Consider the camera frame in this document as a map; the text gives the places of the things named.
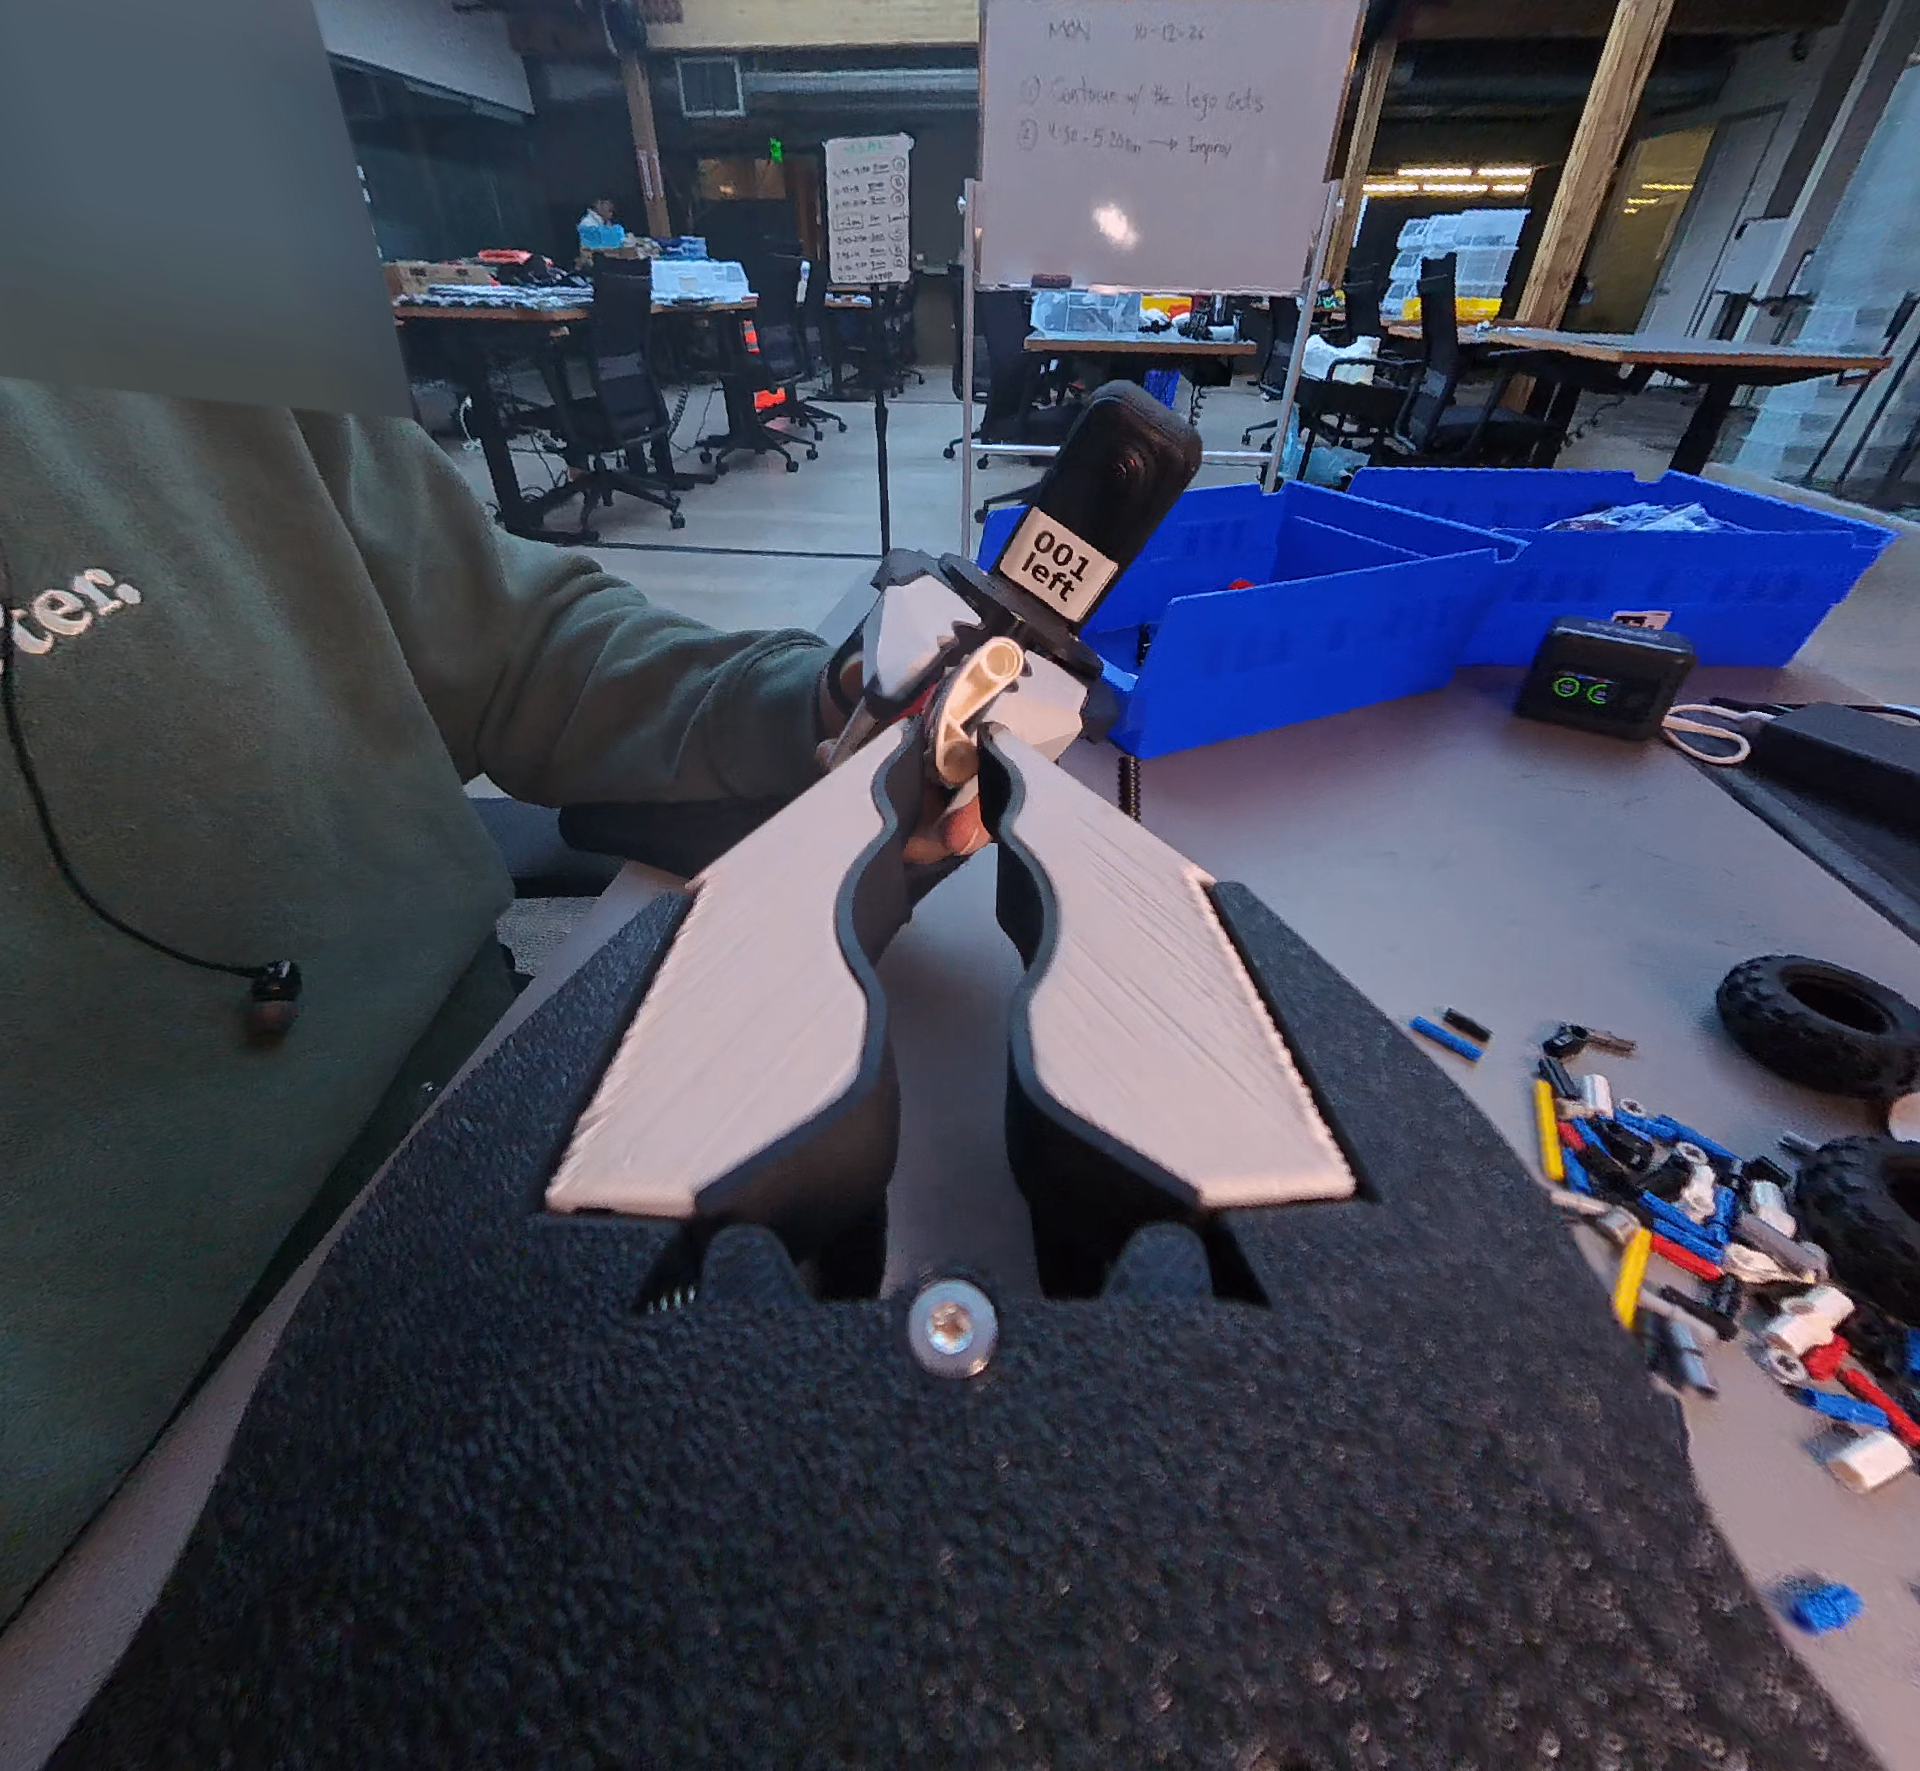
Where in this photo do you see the grey desk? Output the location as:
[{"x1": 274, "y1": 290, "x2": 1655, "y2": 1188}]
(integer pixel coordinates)
[{"x1": 0, "y1": 575, "x2": 1920, "y2": 1771}]

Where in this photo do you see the black earbud cable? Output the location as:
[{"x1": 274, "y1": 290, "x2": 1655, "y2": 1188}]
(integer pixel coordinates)
[{"x1": 0, "y1": 666, "x2": 302, "y2": 1044}]

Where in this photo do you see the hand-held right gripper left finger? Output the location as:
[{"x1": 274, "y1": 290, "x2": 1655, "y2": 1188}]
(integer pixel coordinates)
[{"x1": 544, "y1": 717, "x2": 916, "y2": 1221}]

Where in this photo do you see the blue plastic bin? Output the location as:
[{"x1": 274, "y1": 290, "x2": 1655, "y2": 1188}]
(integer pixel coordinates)
[
  {"x1": 1348, "y1": 467, "x2": 1897, "y2": 667},
  {"x1": 1083, "y1": 484, "x2": 1530, "y2": 760}
]

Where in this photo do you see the black timer with green display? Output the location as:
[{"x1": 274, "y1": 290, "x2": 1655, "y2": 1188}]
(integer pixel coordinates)
[{"x1": 1515, "y1": 616, "x2": 1694, "y2": 746}]

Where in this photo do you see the person's left forearm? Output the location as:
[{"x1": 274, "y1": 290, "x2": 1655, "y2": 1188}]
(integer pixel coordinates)
[{"x1": 302, "y1": 424, "x2": 842, "y2": 814}]

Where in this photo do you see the person's left hand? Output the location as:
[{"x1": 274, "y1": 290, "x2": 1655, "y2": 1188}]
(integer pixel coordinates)
[{"x1": 821, "y1": 642, "x2": 993, "y2": 870}]

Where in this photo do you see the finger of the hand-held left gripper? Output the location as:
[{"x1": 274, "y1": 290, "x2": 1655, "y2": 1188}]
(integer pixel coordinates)
[
  {"x1": 992, "y1": 667, "x2": 1091, "y2": 765},
  {"x1": 842, "y1": 581, "x2": 975, "y2": 765}
]

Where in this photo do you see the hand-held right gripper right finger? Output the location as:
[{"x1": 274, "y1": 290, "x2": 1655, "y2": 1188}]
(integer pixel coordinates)
[{"x1": 975, "y1": 731, "x2": 1361, "y2": 1207}]

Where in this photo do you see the stack of clear storage boxes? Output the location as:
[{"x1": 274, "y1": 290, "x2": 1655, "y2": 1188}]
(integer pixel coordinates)
[{"x1": 1384, "y1": 209, "x2": 1530, "y2": 319}]

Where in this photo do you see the white schedule board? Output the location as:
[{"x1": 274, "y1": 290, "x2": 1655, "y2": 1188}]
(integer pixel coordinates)
[{"x1": 822, "y1": 132, "x2": 916, "y2": 290}]

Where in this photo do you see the black power adapter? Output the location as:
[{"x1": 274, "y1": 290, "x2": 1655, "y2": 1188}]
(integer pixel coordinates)
[{"x1": 1748, "y1": 696, "x2": 1920, "y2": 790}]

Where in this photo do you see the pile of small brick parts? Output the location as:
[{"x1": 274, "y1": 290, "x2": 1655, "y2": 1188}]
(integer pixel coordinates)
[{"x1": 1411, "y1": 1006, "x2": 1920, "y2": 1636}]

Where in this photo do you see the black rubber toy tyre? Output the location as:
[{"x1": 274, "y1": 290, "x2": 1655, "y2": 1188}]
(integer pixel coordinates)
[
  {"x1": 1714, "y1": 950, "x2": 1920, "y2": 1102},
  {"x1": 1791, "y1": 1135, "x2": 1920, "y2": 1335}
]

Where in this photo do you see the white tube brick piece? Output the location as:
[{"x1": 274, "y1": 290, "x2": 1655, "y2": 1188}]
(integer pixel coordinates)
[{"x1": 923, "y1": 638, "x2": 1026, "y2": 795}]

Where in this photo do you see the black office chair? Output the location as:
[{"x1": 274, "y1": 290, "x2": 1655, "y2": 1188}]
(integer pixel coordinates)
[
  {"x1": 694, "y1": 245, "x2": 851, "y2": 474},
  {"x1": 1291, "y1": 245, "x2": 1564, "y2": 484},
  {"x1": 529, "y1": 257, "x2": 691, "y2": 533},
  {"x1": 947, "y1": 280, "x2": 1091, "y2": 473}
]

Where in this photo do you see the wooden background table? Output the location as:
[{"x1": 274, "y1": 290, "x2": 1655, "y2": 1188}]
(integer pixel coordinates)
[
  {"x1": 1477, "y1": 319, "x2": 1893, "y2": 474},
  {"x1": 380, "y1": 280, "x2": 764, "y2": 541},
  {"x1": 1026, "y1": 327, "x2": 1261, "y2": 371}
]

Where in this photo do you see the white cable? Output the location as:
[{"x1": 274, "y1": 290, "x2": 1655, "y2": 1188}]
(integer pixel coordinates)
[{"x1": 1661, "y1": 696, "x2": 1760, "y2": 770}]

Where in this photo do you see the wooden support post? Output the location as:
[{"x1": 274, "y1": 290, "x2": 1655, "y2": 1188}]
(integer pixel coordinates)
[{"x1": 1515, "y1": 0, "x2": 1727, "y2": 330}]

